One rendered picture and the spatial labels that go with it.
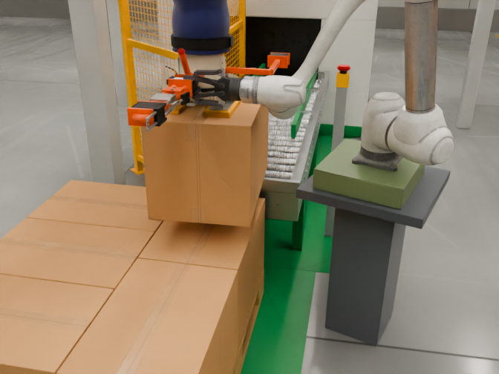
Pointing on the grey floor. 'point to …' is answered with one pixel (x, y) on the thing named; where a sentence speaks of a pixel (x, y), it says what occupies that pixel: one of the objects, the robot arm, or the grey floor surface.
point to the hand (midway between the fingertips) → (183, 86)
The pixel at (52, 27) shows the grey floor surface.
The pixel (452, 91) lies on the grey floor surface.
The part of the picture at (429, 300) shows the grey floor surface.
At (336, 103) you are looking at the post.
